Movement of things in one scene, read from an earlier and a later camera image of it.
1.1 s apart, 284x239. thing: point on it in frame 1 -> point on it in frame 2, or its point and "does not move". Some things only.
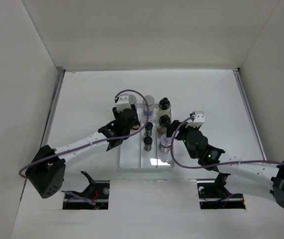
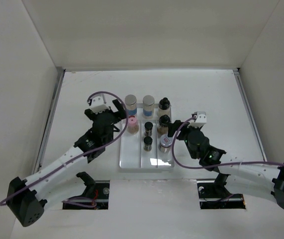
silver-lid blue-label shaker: (148, 107) does not move
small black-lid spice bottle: (148, 129) does not move
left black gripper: (116, 113) -> (119, 108)
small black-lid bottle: (147, 143) does not move
